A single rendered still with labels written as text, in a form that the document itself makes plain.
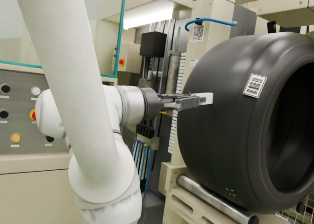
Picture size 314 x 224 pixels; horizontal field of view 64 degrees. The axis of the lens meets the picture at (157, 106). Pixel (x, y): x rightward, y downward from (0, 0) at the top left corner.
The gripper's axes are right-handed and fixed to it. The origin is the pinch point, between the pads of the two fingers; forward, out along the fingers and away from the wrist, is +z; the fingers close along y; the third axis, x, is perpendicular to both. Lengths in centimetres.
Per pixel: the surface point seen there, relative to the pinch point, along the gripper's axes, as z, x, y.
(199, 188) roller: 12.6, 35.5, 12.4
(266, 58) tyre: 13.6, -11.1, -9.3
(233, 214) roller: 11.9, 36.8, -3.9
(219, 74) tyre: 7.3, -6.6, 0.9
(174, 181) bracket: 10.3, 37.1, 24.5
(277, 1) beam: 56, -36, 16
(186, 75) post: 25.4, -4.0, 37.2
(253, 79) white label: 8.2, -5.7, -9.8
